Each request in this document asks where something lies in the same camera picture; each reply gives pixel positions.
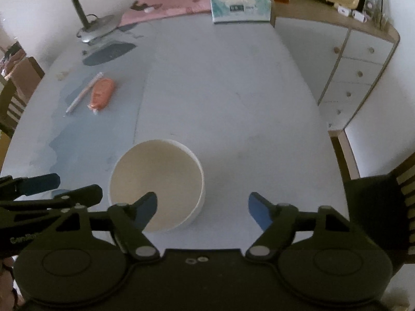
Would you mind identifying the pink printed cloth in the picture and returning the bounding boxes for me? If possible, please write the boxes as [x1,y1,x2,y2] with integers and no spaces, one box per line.
[118,0,215,26]

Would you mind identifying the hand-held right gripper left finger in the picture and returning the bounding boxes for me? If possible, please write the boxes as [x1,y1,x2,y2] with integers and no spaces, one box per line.
[57,192,160,261]

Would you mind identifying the orange packet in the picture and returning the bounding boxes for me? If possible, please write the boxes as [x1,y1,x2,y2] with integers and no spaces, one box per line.
[87,78,116,115]

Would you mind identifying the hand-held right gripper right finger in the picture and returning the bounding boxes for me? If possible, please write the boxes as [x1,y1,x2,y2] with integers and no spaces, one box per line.
[246,192,352,261]

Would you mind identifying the tissue box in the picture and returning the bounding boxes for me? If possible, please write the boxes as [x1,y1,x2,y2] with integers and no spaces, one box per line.
[209,0,273,24]

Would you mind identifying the dark slatted chair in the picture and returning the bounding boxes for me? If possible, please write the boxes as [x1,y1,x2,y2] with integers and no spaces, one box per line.
[344,151,415,266]

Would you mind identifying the desk lamp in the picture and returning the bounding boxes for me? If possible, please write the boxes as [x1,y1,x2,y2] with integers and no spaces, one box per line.
[53,0,119,44]

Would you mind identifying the white drawer cabinet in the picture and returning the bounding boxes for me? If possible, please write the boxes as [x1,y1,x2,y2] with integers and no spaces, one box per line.
[271,0,401,180]

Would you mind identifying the wooden chair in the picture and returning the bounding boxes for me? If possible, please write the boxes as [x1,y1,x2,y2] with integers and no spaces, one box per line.
[0,56,44,143]

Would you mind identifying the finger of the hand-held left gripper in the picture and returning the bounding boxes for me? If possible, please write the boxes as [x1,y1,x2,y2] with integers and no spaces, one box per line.
[0,173,61,201]
[0,184,103,214]

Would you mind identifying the white pen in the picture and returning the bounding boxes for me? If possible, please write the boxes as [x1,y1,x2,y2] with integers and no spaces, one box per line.
[65,72,103,115]

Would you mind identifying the cream bowl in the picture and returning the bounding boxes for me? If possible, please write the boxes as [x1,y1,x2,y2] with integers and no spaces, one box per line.
[108,139,205,233]

